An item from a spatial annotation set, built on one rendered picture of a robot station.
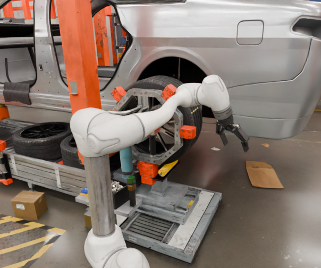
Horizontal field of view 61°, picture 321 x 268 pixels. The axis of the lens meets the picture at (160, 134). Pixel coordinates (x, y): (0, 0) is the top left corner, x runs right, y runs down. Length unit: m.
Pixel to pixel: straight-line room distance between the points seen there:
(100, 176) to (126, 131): 0.28
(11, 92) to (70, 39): 1.67
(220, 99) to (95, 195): 0.68
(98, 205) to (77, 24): 1.21
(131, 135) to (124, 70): 1.53
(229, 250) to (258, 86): 1.18
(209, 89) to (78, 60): 1.04
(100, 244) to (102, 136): 0.54
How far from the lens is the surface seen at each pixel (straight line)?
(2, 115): 3.93
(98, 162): 1.08
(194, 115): 1.91
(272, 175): 3.19
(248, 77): 2.01
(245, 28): 1.99
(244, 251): 2.19
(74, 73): 2.01
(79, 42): 1.95
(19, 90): 3.44
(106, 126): 0.90
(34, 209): 2.61
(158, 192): 2.31
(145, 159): 2.02
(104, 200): 1.16
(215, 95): 1.24
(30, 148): 3.04
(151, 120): 0.98
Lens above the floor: 1.48
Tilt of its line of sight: 20 degrees down
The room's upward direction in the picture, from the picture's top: 2 degrees counter-clockwise
